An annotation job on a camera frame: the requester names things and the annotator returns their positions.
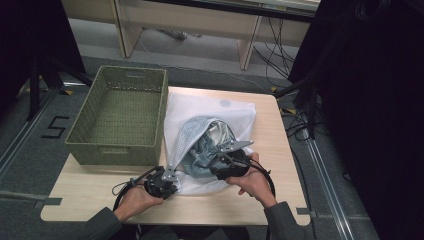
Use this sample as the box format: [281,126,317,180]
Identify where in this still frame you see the green woven basket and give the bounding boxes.
[64,65,169,167]

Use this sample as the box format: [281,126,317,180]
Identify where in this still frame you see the white mesh laundry bag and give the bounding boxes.
[163,91,257,196]

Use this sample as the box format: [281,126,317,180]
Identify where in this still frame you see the black floor cables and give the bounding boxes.
[252,15,296,83]

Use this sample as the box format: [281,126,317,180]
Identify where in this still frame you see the light wooden bench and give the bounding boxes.
[61,0,322,72]

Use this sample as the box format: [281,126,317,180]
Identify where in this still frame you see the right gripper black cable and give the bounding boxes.
[233,155,277,198]

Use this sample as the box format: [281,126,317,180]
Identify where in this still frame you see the blue-grey garment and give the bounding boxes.
[181,120,242,179]

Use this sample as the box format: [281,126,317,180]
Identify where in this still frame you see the person's right hand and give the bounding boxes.
[225,152,278,209]

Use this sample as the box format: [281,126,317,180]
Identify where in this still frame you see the black curtain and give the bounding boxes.
[0,0,86,113]
[288,0,424,240]

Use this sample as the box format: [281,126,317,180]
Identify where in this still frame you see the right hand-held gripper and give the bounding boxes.
[208,139,255,182]

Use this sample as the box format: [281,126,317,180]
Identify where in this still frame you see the black metal stand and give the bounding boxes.
[25,53,95,122]
[274,49,334,141]

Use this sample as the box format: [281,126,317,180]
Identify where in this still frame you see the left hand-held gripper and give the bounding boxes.
[143,164,180,200]

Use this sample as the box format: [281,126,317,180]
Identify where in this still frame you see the person's left hand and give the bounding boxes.
[113,185,165,223]

